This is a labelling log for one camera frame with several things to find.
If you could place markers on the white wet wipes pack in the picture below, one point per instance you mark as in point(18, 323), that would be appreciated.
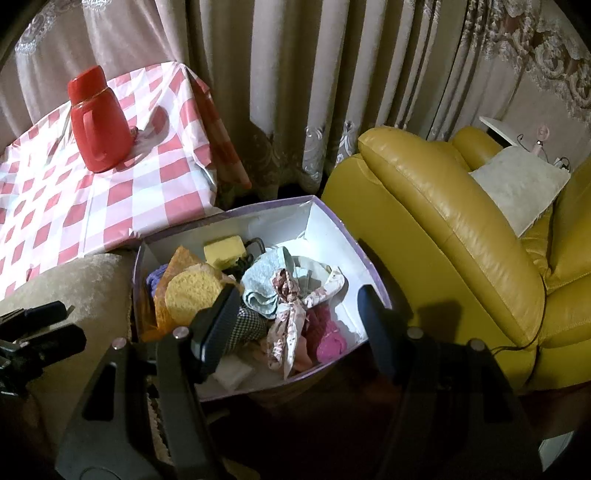
point(231, 374)

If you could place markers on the orange organza bag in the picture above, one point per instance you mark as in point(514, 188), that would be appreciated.
point(178, 263)

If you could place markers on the black white houndstooth cloth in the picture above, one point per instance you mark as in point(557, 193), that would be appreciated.
point(249, 325)

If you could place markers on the pink handheld device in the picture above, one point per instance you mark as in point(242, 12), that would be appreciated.
point(539, 143)

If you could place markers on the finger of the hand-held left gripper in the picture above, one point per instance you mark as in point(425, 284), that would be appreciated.
point(53, 344)
point(41, 314)

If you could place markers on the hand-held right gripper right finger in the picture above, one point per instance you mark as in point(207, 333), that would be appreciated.
point(371, 318)

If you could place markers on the white fluffy cushion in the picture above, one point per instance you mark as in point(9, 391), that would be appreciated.
point(517, 184)

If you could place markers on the beige embroidered curtain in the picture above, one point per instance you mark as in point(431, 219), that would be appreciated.
point(286, 69)

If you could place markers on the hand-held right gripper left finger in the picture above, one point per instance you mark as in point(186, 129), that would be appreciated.
point(217, 330)

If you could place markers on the yellow block sponge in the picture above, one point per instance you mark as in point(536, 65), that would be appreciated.
point(224, 251)

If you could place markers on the cream floral headband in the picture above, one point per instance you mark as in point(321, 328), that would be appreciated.
point(288, 323)

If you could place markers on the beige upholstered stool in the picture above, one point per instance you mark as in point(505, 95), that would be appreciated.
point(92, 286)

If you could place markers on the grey blue sock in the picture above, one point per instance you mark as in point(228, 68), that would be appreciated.
point(309, 267)

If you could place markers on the white purple cardboard box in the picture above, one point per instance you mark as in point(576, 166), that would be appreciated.
point(332, 240)

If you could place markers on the magenta knit sock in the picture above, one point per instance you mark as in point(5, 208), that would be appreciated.
point(333, 346)
point(316, 321)

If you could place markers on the round yellow sponge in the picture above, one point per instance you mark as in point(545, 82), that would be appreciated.
point(194, 295)

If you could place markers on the pink white checked tablecloth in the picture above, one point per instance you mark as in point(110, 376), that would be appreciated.
point(152, 170)

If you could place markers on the red thermos jug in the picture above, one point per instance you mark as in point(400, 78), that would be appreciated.
point(99, 129)

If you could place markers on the light blue towel cloth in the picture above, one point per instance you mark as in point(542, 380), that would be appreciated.
point(261, 281)

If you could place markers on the white board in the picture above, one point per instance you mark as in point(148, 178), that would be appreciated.
point(498, 129)

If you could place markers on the purple knit sock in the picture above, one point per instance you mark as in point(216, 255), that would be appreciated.
point(157, 279)

